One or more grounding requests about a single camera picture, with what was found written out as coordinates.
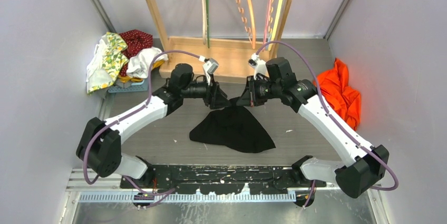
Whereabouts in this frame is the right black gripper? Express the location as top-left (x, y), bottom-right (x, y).
top-left (237, 75), bottom-right (281, 108)

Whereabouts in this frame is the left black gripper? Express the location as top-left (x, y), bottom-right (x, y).
top-left (181, 74), bottom-right (231, 110)

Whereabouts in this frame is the black skirt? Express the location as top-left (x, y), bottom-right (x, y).
top-left (189, 98), bottom-right (276, 153)

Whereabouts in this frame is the lemon print skirt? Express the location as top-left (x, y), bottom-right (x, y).
top-left (86, 32), bottom-right (129, 94)

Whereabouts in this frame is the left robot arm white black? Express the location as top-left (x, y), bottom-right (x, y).
top-left (76, 59), bottom-right (230, 189)

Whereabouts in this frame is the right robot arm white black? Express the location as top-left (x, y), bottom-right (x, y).
top-left (237, 54), bottom-right (389, 198)

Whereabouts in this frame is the wooden hanger rack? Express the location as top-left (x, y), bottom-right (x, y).
top-left (145, 0), bottom-right (293, 83)

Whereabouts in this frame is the pink hanger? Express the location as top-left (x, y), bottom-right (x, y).
top-left (263, 0), bottom-right (272, 44)

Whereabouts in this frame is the orange wavy hanger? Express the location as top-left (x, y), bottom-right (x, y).
top-left (235, 0), bottom-right (251, 42)

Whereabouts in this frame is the yellow hanger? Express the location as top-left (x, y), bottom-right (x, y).
top-left (269, 0), bottom-right (284, 41)

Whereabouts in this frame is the beige hanger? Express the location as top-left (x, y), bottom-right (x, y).
top-left (201, 0), bottom-right (207, 45)

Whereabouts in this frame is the mustard yellow garment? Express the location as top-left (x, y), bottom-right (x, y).
top-left (118, 61), bottom-right (164, 83)

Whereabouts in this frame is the light blue plastic basket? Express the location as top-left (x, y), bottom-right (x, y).
top-left (108, 79), bottom-right (148, 93)

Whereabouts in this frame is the white garment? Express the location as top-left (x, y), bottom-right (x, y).
top-left (126, 47), bottom-right (168, 79)

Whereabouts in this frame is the orange garment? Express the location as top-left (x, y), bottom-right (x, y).
top-left (317, 58), bottom-right (362, 131)

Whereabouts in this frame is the red polka dot garment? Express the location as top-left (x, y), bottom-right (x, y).
top-left (119, 30), bottom-right (153, 59)

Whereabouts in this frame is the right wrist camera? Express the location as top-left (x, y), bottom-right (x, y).
top-left (248, 53), bottom-right (268, 80)

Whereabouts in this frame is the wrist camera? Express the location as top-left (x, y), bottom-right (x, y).
top-left (248, 53), bottom-right (268, 80)
top-left (198, 55), bottom-right (219, 86)

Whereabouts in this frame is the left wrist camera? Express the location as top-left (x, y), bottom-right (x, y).
top-left (198, 55), bottom-right (219, 86)

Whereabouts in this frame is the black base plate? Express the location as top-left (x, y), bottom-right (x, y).
top-left (133, 164), bottom-right (312, 195)

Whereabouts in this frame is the aluminium slotted rail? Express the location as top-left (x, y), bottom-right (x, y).
top-left (78, 190), bottom-right (296, 203)

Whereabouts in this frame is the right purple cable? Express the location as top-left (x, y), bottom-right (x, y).
top-left (255, 41), bottom-right (400, 210)

